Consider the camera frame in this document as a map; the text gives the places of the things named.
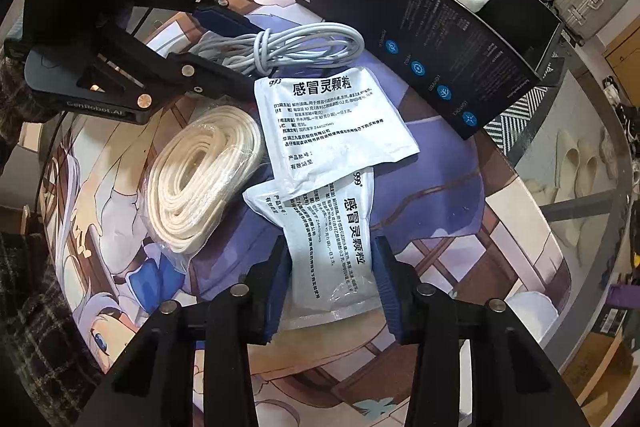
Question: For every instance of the black cardboard box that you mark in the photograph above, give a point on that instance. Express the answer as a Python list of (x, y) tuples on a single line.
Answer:
[(440, 57)]

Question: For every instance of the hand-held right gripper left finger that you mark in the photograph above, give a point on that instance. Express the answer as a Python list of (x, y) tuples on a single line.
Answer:
[(277, 307)]

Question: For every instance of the beige slipper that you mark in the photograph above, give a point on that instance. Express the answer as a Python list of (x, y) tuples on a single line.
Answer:
[(582, 177), (565, 157)]

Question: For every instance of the person's plaid clothing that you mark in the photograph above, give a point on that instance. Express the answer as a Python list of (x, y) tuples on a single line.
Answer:
[(35, 332)]

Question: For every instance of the printed cartoon desk mat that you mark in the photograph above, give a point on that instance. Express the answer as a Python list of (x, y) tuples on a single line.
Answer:
[(450, 187)]

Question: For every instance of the pile of shoes on floor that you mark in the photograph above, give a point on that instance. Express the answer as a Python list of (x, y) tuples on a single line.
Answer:
[(617, 127)]

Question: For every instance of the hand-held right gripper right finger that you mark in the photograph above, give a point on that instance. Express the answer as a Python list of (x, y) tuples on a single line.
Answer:
[(392, 307)]

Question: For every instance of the white medicine sachet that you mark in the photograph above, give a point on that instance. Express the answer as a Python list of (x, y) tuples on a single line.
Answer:
[(340, 247), (325, 127)]

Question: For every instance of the purple bag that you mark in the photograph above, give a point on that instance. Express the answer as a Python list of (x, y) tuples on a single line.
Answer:
[(625, 294)]

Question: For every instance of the dark green box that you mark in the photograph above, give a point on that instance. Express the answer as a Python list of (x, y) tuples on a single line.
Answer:
[(610, 319)]

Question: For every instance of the wooden door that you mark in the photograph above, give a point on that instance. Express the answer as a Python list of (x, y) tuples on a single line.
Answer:
[(625, 47)]

